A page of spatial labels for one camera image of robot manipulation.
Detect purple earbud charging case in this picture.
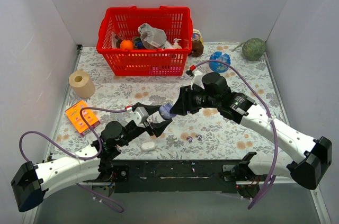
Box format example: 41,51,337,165
158,103,176,120

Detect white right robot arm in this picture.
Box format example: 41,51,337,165
170,73,332,190

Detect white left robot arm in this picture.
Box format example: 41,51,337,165
11,103,174,212

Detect blue lidded white jar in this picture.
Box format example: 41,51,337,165
208,51,231,74

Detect floral table mat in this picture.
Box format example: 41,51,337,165
55,42,285,159

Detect brown jar with label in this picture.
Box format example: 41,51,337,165
189,29,204,57

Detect white pump bottle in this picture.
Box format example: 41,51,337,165
172,38,182,49

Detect orange snack box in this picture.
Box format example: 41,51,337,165
65,99,102,137

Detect beige paper roll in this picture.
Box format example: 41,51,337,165
69,69,96,98

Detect orange fruit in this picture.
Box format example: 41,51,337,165
120,39,134,50

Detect grey crumpled bag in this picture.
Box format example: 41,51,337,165
138,23,167,50

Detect green melon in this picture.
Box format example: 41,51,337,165
232,38,266,61

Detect red plastic shopping basket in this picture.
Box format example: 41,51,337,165
96,6,193,76

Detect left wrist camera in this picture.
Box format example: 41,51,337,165
131,107,149,128

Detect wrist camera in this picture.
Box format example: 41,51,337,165
131,107,149,128
186,69,203,89

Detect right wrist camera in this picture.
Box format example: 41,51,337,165
186,69,203,89

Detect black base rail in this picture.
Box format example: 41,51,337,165
91,159,262,198

